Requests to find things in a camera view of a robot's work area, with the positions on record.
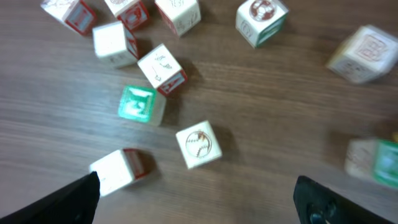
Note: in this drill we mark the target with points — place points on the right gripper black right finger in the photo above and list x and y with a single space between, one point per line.
316 203

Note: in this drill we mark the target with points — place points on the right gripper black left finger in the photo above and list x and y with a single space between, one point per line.
75 203

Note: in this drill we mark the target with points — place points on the wooden block red side picture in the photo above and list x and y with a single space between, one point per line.
199 145

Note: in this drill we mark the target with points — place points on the wooden block bee picture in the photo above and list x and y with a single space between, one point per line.
74 14

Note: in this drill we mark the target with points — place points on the wooden block green V side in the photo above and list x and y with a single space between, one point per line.
118 170

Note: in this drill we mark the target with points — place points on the wooden block green Z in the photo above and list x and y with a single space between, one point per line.
373 160

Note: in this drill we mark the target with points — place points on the wooden block green top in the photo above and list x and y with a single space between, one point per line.
142 104

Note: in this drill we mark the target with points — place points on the wooden block plain pattern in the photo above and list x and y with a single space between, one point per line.
364 56

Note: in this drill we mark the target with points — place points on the wooden block red drawing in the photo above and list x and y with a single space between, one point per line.
162 70

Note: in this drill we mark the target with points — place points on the wooden block green side picture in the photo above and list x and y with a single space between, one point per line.
259 20

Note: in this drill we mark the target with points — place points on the wooden block red letter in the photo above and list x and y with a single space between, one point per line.
179 15

